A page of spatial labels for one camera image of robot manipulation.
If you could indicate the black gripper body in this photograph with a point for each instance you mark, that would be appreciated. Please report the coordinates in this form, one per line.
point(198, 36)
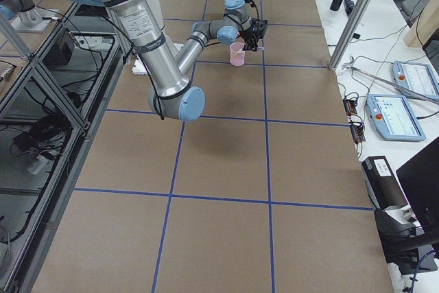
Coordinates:
point(247, 35)

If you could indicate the yellow highlighter pen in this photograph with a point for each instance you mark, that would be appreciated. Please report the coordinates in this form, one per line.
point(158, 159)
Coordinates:
point(236, 50)

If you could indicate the pink mesh pen holder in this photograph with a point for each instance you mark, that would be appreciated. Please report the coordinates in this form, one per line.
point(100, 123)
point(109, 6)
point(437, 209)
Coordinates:
point(238, 61)

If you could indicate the near blue teach pendant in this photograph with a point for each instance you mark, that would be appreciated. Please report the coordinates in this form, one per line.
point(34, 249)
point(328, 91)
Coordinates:
point(394, 118)

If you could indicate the blue teach pendant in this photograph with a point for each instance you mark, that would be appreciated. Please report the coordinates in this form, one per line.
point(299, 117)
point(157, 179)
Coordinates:
point(417, 77)
point(394, 118)

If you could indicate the far blue teach pendant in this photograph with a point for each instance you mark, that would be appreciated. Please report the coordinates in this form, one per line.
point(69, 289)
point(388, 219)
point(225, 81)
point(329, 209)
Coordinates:
point(417, 77)

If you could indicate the black cardboard box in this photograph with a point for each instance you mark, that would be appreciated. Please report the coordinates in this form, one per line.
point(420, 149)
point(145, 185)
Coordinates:
point(381, 184)

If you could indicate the black monitor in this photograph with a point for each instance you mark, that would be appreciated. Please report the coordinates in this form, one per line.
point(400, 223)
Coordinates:
point(419, 180)

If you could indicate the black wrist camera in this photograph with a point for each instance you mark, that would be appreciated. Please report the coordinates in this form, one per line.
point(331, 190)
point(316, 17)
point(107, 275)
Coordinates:
point(259, 27)

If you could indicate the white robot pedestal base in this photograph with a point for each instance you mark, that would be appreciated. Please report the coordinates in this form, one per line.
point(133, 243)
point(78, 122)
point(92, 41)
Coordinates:
point(158, 40)

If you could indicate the aluminium frame post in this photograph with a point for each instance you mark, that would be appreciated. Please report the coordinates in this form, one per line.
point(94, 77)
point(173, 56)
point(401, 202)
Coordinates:
point(347, 34)

